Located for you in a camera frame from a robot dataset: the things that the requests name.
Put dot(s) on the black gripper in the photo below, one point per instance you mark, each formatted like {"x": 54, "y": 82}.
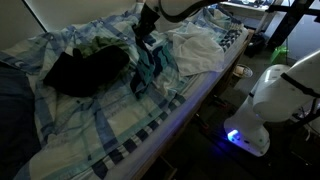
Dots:
{"x": 149, "y": 18}

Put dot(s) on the blue teal striped towel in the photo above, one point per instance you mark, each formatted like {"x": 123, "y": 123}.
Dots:
{"x": 150, "y": 66}

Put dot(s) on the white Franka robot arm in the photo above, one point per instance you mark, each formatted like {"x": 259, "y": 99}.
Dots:
{"x": 263, "y": 113}

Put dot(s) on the white waffle towel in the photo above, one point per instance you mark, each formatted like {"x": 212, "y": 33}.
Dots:
{"x": 196, "y": 53}

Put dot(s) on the olive green garment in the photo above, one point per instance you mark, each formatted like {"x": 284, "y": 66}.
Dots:
{"x": 103, "y": 43}

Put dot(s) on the black garment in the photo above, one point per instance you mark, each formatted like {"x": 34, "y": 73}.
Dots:
{"x": 86, "y": 73}

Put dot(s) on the cluttered white desk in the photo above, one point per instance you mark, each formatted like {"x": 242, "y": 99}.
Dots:
{"x": 246, "y": 6}

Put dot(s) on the green plastic bag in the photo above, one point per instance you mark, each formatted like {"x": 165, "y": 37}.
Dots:
{"x": 279, "y": 55}

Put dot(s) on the black tripod stand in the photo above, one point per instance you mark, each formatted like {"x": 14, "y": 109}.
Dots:
{"x": 290, "y": 20}

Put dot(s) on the dark blue pillow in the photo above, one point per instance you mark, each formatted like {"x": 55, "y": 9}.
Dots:
{"x": 15, "y": 123}

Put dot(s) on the bed frame with mattress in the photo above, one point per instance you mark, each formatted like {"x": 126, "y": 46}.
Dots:
{"x": 180, "y": 120}

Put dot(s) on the black diagonal frame bar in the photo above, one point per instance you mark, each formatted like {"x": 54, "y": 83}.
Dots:
{"x": 308, "y": 116}

